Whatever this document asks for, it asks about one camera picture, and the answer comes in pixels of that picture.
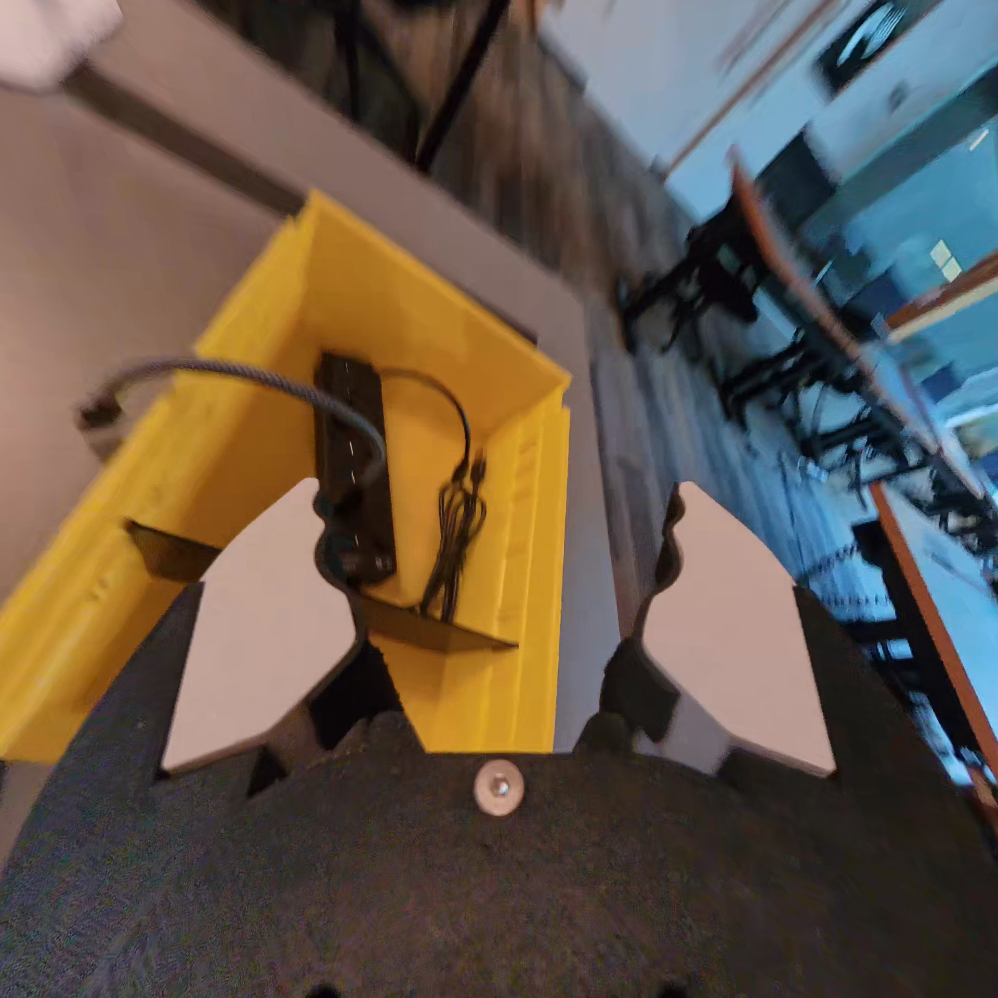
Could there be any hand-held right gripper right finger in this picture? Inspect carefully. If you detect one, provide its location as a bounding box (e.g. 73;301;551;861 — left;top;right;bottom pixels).
596;479;839;777

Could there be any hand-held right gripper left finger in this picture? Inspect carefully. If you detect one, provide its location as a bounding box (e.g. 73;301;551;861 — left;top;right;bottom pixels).
160;477;369;777

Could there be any black usb hub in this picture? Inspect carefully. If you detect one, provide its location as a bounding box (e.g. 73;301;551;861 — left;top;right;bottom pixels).
312;351;399;586

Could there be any yellow plastic bin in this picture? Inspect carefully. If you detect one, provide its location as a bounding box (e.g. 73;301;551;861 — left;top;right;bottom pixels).
0;187;574;765

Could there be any thin black cable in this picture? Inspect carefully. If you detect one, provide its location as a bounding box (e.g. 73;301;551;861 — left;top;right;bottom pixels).
417;452;491;621

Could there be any braided usb cable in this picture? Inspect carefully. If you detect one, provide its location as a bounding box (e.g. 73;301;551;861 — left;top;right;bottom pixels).
76;354;391;582

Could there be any black hub cable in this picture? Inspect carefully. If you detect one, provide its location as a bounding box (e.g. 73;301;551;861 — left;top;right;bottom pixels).
378;366;472;469

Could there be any wooden edged desk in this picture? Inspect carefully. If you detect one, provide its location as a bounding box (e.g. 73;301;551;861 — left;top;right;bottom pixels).
725;148;998;508
867;479;998;828

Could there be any black office chair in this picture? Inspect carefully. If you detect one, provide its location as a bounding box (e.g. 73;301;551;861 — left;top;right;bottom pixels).
620;195;761;352

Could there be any black pole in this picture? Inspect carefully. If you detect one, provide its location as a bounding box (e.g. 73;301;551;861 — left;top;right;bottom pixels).
413;0;511;171

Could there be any white flat object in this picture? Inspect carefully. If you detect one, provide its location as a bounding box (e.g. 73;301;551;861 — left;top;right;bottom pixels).
0;0;126;88

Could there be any dark framed wall picture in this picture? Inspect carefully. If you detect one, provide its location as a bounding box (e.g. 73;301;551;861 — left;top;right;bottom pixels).
815;0;915;88

